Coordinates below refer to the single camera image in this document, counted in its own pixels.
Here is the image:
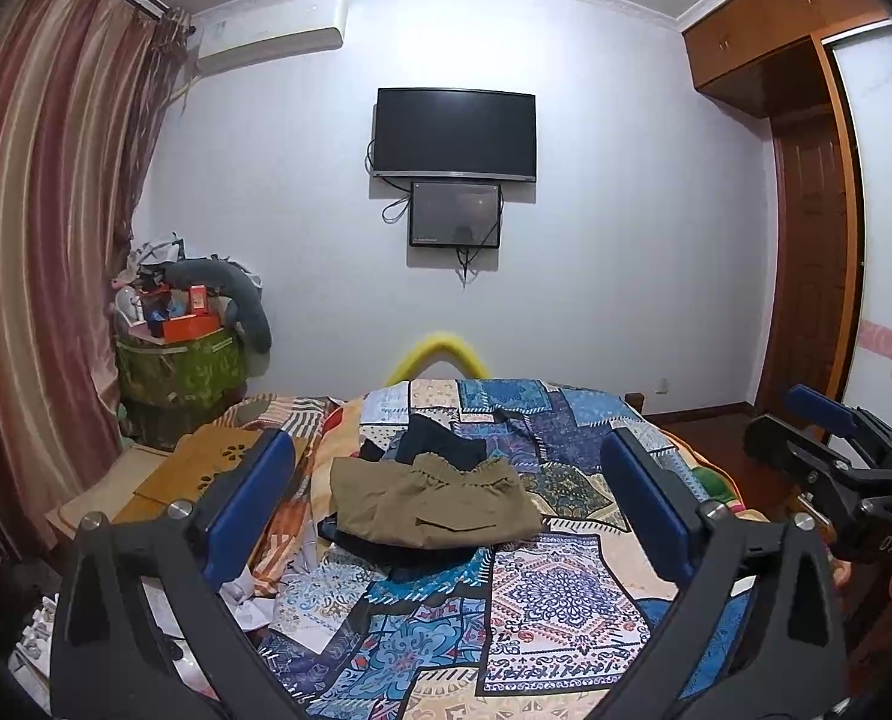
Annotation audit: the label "striped red curtain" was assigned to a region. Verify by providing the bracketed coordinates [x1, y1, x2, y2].
[0, 0, 190, 553]

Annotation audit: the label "small wall monitor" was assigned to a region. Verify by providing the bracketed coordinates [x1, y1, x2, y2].
[409, 181, 503, 249]

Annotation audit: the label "white air conditioner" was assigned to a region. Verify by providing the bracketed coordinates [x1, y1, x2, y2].
[194, 0, 348, 76]

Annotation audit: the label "black wall television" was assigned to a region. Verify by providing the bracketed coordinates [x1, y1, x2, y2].
[371, 88, 537, 182]

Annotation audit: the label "olive khaki pants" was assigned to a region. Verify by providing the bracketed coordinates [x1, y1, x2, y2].
[330, 454, 542, 550]

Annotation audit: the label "blue patchwork bedspread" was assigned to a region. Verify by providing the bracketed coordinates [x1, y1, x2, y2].
[254, 377, 718, 720]

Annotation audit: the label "colourful fleece blanket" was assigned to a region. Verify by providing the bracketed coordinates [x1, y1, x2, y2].
[220, 379, 755, 600]

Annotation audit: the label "wooden door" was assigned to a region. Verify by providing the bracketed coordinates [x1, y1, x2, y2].
[755, 114, 846, 427]

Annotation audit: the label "yellow curved pillow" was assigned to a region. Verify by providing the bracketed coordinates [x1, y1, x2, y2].
[386, 332, 492, 387]

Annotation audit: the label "wooden wardrobe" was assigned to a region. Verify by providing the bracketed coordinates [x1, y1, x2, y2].
[679, 0, 892, 424]

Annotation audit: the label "dark teal folded garment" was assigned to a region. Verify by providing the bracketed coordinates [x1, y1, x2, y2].
[318, 413, 489, 572]

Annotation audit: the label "person right hand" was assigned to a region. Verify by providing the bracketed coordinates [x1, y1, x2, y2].
[828, 557, 853, 592]

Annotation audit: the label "green fabric storage box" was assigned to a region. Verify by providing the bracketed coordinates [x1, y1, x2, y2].
[115, 328, 247, 450]

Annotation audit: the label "grey plush toy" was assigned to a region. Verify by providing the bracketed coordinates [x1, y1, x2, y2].
[163, 257, 272, 355]

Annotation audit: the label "orange box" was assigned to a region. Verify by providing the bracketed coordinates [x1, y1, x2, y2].
[163, 314, 221, 344]

